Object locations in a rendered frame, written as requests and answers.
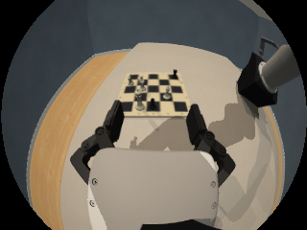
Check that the white chess king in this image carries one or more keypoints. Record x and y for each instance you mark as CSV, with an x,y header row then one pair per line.
x,y
140,105

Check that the chessboard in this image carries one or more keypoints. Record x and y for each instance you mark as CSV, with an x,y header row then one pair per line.
x,y
177,106

